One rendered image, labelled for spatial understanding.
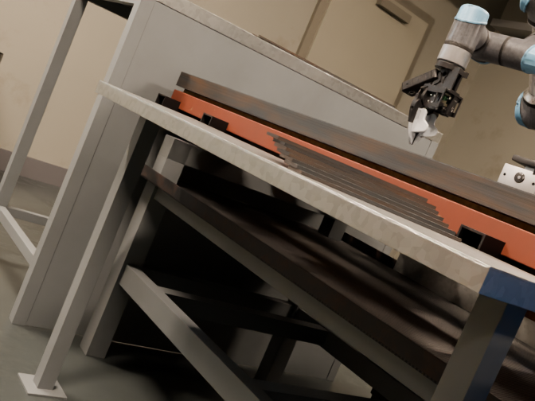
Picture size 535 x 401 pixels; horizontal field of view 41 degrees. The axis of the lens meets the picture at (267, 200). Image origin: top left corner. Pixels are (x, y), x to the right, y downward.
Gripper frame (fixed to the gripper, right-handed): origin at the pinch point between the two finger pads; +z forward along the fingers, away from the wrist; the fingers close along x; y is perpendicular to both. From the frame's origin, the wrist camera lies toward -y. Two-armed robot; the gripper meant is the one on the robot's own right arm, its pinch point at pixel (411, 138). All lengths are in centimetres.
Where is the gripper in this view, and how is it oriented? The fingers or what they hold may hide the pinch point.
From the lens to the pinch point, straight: 186.4
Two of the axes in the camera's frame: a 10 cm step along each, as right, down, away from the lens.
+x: 7.5, 2.8, 6.0
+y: 5.3, 2.9, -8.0
